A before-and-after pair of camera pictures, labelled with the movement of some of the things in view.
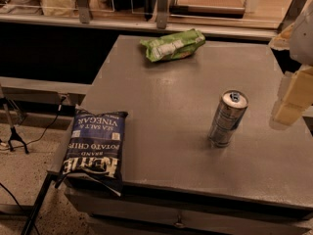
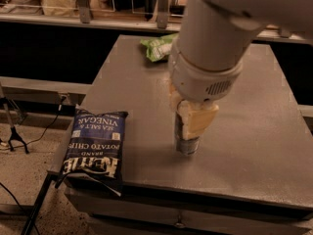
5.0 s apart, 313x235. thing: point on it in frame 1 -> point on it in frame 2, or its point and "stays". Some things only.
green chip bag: [170, 46] stays
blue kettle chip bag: [95, 151] stays
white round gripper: [303, 38] -> [201, 78]
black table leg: [48, 181] stays
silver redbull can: [232, 106] -> [184, 144]
